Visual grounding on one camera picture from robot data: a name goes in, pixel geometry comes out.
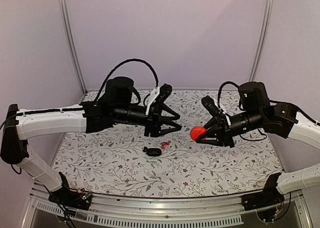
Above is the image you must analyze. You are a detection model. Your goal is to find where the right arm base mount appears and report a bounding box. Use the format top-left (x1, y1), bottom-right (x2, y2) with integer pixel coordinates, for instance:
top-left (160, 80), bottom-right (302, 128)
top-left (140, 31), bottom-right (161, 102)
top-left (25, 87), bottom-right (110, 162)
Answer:
top-left (241, 173), bottom-right (285, 211)

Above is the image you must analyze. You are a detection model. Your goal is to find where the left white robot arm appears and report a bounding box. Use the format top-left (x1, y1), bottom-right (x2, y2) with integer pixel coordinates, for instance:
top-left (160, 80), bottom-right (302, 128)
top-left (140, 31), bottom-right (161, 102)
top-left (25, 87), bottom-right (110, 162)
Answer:
top-left (0, 77), bottom-right (182, 205)

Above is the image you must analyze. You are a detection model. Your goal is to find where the black earbud charging case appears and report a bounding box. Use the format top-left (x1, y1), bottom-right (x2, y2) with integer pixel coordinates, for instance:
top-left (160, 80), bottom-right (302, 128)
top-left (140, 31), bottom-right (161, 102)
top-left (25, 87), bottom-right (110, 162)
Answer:
top-left (146, 148), bottom-right (162, 157)

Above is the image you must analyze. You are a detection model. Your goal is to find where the aluminium front rail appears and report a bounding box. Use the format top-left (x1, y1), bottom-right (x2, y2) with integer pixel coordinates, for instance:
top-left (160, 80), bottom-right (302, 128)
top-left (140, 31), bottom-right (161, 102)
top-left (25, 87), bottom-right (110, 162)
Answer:
top-left (21, 185), bottom-right (315, 227)

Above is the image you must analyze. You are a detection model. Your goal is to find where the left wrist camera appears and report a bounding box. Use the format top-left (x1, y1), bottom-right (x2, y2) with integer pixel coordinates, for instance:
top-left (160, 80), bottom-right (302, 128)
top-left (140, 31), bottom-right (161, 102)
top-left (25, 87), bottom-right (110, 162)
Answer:
top-left (145, 84), bottom-right (173, 115)

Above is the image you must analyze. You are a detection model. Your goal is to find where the aluminium frame post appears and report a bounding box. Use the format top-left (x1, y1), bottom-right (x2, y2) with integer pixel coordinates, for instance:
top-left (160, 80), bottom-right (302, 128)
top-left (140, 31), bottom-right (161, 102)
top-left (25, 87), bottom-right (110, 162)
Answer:
top-left (248, 0), bottom-right (274, 82)
top-left (58, 0), bottom-right (87, 94)

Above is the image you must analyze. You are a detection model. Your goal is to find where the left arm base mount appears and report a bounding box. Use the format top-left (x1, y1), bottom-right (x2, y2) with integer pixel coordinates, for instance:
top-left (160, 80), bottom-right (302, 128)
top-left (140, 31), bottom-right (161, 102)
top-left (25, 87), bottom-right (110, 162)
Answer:
top-left (48, 172), bottom-right (92, 210)

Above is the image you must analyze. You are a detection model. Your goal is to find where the left aluminium frame post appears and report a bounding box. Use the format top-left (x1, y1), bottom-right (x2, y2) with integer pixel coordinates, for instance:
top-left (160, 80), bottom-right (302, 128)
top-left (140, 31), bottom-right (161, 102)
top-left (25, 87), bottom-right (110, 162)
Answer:
top-left (58, 0), bottom-right (87, 94)

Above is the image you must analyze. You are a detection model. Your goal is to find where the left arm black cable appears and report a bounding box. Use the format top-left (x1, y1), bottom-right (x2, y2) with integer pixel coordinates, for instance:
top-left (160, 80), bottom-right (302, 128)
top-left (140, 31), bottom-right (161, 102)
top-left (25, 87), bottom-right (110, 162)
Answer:
top-left (96, 59), bottom-right (160, 101)

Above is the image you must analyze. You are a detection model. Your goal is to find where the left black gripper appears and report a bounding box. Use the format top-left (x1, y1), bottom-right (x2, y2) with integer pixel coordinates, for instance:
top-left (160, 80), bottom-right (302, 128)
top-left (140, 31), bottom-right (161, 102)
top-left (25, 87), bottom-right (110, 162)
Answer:
top-left (112, 105), bottom-right (183, 138)

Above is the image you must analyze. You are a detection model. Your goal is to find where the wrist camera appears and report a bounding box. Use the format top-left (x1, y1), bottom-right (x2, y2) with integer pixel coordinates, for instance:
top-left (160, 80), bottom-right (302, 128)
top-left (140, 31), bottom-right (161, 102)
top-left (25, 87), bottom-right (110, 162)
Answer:
top-left (145, 84), bottom-right (173, 115)
top-left (201, 96), bottom-right (231, 125)

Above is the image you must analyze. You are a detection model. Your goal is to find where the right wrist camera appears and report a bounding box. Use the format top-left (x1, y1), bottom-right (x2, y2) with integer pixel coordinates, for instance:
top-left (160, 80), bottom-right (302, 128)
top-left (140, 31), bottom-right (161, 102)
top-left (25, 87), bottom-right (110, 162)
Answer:
top-left (201, 96), bottom-right (231, 125)

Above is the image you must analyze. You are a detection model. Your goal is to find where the right aluminium frame post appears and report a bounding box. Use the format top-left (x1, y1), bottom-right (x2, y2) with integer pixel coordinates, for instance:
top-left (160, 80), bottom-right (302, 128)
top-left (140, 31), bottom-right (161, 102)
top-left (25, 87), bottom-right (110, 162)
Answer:
top-left (248, 0), bottom-right (274, 82)

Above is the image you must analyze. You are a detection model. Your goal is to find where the red earbud charging case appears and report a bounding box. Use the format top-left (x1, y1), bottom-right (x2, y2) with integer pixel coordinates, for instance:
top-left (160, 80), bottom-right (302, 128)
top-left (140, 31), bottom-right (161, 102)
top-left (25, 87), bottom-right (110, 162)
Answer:
top-left (189, 126), bottom-right (207, 141)

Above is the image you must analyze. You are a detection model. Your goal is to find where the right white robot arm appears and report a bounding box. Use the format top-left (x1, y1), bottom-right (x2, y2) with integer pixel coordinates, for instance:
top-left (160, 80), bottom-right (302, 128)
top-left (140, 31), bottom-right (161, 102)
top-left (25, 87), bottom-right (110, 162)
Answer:
top-left (193, 82), bottom-right (320, 149)

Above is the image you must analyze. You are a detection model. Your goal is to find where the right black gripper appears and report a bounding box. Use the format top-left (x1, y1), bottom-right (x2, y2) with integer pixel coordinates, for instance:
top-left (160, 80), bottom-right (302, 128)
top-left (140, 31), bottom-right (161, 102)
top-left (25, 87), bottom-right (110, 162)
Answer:
top-left (194, 109), bottom-right (264, 149)

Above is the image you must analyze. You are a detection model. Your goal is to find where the floral patterned table mat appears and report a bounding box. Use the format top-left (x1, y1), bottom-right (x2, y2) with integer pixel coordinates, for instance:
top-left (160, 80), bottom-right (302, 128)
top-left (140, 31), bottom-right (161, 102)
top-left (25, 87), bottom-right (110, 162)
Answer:
top-left (52, 90), bottom-right (283, 198)

